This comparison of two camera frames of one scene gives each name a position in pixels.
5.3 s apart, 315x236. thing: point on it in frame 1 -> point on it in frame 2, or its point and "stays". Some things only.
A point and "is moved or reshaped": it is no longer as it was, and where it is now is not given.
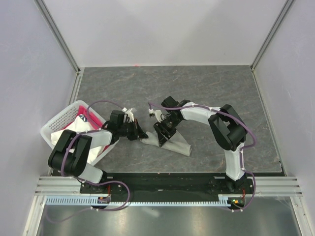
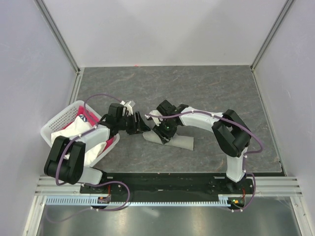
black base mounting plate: [169, 185] stays
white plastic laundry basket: [79, 118] stays
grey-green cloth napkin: [175, 143] is moved or reshaped
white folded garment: [80, 125] stays
